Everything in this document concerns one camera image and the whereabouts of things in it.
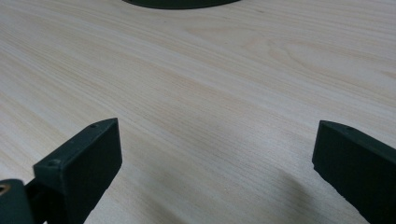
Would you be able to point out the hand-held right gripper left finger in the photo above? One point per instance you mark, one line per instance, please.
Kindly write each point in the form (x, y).
(81, 167)

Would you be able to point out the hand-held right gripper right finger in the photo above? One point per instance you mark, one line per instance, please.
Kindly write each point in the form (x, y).
(358, 168)

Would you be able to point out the dark round object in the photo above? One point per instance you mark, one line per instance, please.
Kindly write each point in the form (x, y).
(180, 3)

